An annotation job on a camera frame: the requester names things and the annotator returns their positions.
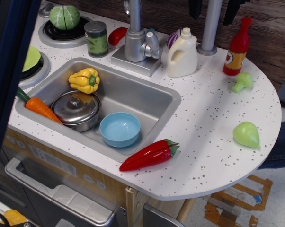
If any purple toy onion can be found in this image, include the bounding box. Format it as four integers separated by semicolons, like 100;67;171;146
166;29;182;49

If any grey stove knob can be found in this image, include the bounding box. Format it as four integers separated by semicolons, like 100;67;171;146
38;3;54;18

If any cream toy detergent bottle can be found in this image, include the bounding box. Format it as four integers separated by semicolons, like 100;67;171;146
167;27;198;78

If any light blue plastic bowl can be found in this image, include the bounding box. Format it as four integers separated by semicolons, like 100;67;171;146
99;112;141;148

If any steel pot with lid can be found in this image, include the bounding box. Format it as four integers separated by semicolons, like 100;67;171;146
50;91;102;132

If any green toy pear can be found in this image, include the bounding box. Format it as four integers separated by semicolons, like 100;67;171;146
232;122;261;148

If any green toy broccoli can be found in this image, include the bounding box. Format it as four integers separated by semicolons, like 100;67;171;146
232;72;254;93

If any silver toy sink basin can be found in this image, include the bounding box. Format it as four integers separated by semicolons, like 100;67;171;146
15;58;181;162

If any stove burner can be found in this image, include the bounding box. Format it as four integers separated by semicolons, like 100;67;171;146
18;52;51;90
38;16;92;49

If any front stove burner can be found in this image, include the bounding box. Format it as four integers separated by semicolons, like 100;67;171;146
18;52;51;90

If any rear right stove burner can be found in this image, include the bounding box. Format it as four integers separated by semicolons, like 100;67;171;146
38;16;92;49

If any grey metal post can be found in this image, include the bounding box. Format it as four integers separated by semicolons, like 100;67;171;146
197;0;223;56

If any yellow toy bell pepper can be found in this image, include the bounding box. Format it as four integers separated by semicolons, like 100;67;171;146
68;68;100;94

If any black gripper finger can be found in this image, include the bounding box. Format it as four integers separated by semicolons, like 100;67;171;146
188;0;203;20
223;0;241;26

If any green toy cabbage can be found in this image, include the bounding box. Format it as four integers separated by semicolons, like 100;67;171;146
49;5;80;30

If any red toy ketchup bottle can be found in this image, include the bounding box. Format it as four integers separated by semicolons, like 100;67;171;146
223;17;252;76

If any toy oven door handle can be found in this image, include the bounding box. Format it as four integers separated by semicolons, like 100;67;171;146
5;158;118;227

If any orange toy carrot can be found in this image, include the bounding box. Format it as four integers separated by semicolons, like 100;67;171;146
16;87;62;124

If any silver toy faucet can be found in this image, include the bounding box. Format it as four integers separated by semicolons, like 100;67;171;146
111;0;162;77

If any green toy food can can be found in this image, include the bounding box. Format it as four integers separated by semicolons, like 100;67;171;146
84;21;108;58

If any dark blue foreground post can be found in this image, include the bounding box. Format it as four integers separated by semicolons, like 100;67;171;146
0;0;43;182

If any yellow object bottom corner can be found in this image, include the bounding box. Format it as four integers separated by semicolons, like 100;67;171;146
3;210;27;226

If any red toy chili pepper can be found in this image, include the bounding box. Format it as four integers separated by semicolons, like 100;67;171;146
119;139;180;172

